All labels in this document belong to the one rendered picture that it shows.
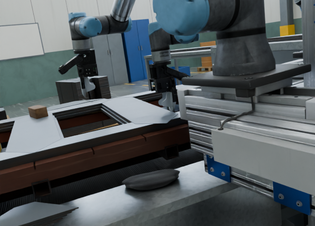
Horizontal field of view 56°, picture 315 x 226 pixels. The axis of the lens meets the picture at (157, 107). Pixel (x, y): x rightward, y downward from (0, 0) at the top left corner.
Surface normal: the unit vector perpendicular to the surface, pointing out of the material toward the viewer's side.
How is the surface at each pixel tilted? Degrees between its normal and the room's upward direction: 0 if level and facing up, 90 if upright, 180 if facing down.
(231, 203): 90
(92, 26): 98
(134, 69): 90
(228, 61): 72
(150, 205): 0
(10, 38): 90
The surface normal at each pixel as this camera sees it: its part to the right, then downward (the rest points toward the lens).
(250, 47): -0.01, -0.09
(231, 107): -0.82, 0.23
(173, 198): -0.14, -0.97
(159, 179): -0.04, -0.89
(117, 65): 0.55, 0.11
